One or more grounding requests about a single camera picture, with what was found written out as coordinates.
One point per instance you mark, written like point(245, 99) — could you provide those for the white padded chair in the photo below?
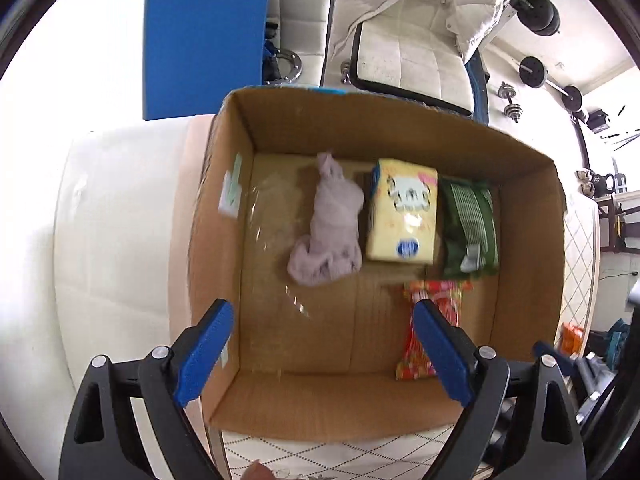
point(415, 60)

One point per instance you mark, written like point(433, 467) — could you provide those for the blue board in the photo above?
point(202, 45)

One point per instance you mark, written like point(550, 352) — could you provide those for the wooden chair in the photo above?
point(617, 225)

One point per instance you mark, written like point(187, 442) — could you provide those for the black plate dumbbell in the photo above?
point(547, 82)

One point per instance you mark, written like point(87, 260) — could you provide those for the person's left hand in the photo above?
point(257, 471)

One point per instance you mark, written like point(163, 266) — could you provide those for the purple cloth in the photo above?
point(332, 230)

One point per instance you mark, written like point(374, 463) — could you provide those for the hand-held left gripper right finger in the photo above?
point(442, 347)

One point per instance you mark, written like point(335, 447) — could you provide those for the small chrome dumbbell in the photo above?
point(509, 102)

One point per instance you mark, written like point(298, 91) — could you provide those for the teal bag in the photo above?
point(617, 342)

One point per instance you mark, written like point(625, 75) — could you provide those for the brown cardboard box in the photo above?
point(325, 320)

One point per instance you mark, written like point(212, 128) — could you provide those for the green striped packet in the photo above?
point(470, 225)

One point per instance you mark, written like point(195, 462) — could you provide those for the yellow tissue pack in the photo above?
point(402, 210)

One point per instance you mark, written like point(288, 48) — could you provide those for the red snack packet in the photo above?
point(442, 292)

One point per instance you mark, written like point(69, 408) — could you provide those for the black weight plates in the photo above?
point(542, 12)

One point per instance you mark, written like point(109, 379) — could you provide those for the orange packet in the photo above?
point(572, 339)

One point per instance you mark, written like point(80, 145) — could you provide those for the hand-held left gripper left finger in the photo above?
point(207, 347)

